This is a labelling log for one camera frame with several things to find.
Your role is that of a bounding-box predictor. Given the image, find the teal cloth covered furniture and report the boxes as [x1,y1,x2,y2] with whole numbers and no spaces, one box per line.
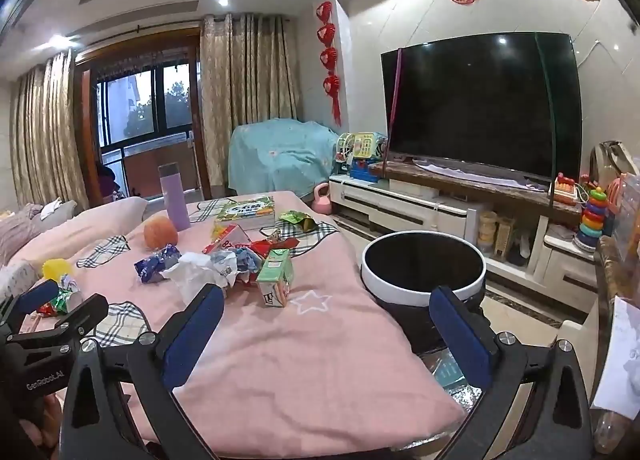
[229,118,341,198]

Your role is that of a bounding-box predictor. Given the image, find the pink sofa cushion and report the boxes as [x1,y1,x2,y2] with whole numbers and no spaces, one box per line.
[0,197,148,301]

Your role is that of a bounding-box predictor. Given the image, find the green red snack wrapper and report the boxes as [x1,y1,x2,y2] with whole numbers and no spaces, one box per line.
[39,274,83,316]

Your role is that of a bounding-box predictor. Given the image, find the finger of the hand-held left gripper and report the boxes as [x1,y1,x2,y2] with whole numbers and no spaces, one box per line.
[0,280,60,338]
[7,294,109,348]

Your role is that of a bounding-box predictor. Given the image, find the wooden framed balcony door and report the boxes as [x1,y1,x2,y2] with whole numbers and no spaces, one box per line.
[74,29,203,201]

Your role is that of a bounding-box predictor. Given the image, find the green milk carton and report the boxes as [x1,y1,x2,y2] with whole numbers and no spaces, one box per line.
[256,248,296,308]

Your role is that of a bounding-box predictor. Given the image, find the yellow plastic wrapper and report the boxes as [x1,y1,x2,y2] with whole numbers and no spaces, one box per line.
[42,259,71,282]

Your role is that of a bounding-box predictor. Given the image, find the silver foil mat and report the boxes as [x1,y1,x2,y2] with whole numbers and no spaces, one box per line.
[417,345,483,411]

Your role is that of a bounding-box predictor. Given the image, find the colourful toy basket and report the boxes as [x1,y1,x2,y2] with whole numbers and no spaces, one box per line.
[335,131,388,182]

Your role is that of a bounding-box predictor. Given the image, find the blue white wrapper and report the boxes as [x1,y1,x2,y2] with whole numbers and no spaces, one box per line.
[235,247,263,275]

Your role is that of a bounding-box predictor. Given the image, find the white tissue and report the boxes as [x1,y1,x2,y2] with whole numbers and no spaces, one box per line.
[162,251,238,306]

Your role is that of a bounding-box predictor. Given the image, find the white paper sheet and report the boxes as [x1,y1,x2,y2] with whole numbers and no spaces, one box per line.
[590,296,640,411]

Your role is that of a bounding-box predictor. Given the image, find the red toy telephone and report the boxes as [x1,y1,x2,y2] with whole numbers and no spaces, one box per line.
[552,171,581,203]

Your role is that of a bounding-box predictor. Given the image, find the rainbow stacking ring toy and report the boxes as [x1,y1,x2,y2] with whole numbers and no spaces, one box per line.
[574,187,610,253]

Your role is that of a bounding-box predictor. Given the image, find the marble top side cabinet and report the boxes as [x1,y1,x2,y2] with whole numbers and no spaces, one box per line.
[595,235,640,456]

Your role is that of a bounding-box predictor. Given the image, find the red hanging knot decoration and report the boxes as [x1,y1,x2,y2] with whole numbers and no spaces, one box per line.
[315,1,343,127]

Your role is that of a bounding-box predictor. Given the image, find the white bin with black bag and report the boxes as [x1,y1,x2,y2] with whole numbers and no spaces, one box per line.
[361,232,487,356]

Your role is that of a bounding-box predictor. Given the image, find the green picture book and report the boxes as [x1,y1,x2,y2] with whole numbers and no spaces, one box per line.
[215,196,277,230]

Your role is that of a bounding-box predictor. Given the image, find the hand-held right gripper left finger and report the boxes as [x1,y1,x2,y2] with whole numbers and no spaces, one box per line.
[62,284,226,460]

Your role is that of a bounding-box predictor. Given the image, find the teal book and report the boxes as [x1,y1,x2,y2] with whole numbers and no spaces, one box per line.
[430,355,468,388]

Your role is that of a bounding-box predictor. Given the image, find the pink kettlebell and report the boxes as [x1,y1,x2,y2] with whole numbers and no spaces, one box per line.
[312,182,333,215]

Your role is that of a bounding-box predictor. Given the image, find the purple water bottle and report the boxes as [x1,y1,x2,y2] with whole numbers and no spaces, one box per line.
[159,162,192,232]

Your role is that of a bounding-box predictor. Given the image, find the beige bag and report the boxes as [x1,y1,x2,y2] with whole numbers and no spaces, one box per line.
[589,141,638,191]

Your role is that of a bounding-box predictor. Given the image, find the large black television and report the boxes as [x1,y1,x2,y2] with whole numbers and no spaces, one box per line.
[381,32,583,186]

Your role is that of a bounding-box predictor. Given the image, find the white television cabinet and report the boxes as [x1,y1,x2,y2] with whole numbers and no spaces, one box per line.
[327,162,601,313]

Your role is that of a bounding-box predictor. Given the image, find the wooden lattice holder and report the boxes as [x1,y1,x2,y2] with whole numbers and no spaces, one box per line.
[495,217,516,258]

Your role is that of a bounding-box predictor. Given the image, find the red and white carton box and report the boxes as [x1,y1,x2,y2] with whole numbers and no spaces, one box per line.
[202,223,251,253]

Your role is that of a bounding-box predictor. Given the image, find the pink plastic toy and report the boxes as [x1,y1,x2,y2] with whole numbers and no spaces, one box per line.
[606,177,626,221]

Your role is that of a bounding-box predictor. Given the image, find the white cloth under television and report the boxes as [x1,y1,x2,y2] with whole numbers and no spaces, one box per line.
[425,160,551,191]

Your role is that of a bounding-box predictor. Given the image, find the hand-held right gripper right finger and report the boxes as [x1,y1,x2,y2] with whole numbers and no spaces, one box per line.
[429,286,593,460]

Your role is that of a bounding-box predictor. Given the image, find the dark red snack packet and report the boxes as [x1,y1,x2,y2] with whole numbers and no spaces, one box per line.
[250,237,300,261]

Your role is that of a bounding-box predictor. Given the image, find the beige patterned curtain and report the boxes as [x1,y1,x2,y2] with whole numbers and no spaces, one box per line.
[9,49,90,211]
[200,13,303,188]

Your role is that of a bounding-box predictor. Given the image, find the orange red apple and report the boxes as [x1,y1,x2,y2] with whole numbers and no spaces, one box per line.
[144,220,179,248]

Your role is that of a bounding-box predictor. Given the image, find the yellow stacked containers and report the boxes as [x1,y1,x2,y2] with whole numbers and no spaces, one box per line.
[477,210,498,253]

